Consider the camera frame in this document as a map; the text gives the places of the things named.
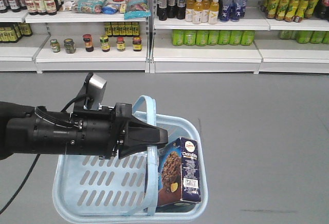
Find green drink bottles row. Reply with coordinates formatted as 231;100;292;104
172;29;255;46

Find yellow green tea bottles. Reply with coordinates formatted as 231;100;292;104
261;0;320;23

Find light blue plastic basket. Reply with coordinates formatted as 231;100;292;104
52;96;208;223

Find green pickle jar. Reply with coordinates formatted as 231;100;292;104
50;39;61;53
64;38;76;54

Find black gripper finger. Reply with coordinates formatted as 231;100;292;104
124;117;168;148
118;145;149;159

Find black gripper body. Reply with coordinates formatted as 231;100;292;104
69;103;132;159

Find dark blue cookie box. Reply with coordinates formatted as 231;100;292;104
156;137;201;212

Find black drink bottles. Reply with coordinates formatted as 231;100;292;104
156;0;187;21

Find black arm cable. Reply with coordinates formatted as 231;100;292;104
0;154;41;216

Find red chili sauce jar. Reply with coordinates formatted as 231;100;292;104
133;36;142;51

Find small yellow label bottles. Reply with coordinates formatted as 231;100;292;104
104;22;140;37

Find white supermarket shelf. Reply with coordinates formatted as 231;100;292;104
1;11;150;73
151;0;328;73

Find orange juice bottles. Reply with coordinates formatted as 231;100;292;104
185;0;220;25

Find dark red sauce jar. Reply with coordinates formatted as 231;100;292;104
83;34;94;52

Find snack packets on shelf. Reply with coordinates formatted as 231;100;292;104
60;0;151;20

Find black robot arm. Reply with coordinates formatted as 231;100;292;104
1;102;168;159

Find white supermarket shelf left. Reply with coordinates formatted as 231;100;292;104
1;11;150;73

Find yellow label sauce jar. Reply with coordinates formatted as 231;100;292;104
100;35;110;52

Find blue drink bottles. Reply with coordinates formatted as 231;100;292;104
220;0;245;22

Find white supermarket shelf right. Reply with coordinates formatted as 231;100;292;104
151;0;328;73

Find small red lid jar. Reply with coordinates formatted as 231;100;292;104
116;37;125;51

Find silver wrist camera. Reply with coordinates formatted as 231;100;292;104
84;72;107;110

